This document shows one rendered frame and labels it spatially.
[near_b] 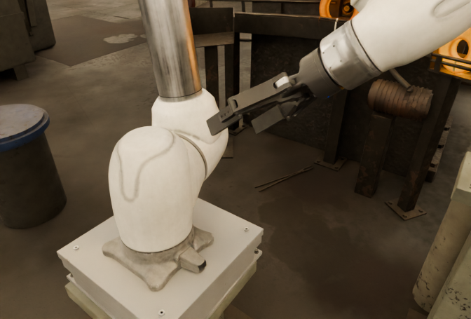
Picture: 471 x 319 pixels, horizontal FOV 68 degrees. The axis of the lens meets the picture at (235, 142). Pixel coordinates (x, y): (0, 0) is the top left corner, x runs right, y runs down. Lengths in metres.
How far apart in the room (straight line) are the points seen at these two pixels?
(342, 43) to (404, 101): 0.95
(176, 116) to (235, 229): 0.30
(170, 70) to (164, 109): 0.09
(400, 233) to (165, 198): 1.13
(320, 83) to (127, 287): 0.53
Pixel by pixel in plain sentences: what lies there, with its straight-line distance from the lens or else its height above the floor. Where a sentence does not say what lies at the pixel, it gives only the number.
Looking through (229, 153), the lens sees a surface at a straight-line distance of 1.87.
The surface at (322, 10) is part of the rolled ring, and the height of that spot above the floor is 0.74.
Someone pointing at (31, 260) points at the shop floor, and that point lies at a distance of 1.55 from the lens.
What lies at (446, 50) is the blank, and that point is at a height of 0.69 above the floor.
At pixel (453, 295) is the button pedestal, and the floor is 0.26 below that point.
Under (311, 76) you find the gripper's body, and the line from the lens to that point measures 0.54.
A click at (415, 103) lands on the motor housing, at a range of 1.44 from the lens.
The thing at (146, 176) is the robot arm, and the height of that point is 0.67.
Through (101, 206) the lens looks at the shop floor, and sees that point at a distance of 1.66.
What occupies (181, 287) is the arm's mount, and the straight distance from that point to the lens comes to 0.75.
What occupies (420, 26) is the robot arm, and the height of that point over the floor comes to 0.95.
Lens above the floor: 1.05
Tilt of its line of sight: 32 degrees down
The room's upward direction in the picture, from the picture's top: straight up
